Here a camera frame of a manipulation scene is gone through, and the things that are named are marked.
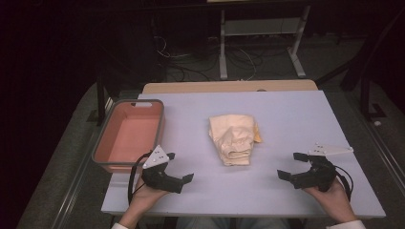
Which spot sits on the pink basin with grey rim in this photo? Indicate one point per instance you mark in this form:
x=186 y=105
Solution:
x=130 y=135

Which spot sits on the small white round object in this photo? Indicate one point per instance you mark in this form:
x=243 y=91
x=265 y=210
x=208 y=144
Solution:
x=377 y=123

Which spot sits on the white metal stand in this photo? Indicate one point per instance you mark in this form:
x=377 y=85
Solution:
x=223 y=47

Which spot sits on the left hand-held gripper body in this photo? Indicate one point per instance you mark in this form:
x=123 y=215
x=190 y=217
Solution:
x=159 y=177

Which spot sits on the black metal stand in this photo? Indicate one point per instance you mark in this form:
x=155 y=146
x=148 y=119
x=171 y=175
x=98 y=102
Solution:
x=366 y=63
x=101 y=95

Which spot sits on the person's left hand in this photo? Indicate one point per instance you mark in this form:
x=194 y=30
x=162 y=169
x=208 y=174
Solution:
x=144 y=195

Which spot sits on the person's right hand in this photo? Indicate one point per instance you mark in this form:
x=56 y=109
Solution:
x=332 y=202

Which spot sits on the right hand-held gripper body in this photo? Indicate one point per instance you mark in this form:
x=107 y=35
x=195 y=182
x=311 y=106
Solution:
x=318 y=175

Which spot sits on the beige garment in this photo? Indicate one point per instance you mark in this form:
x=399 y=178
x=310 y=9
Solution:
x=234 y=140

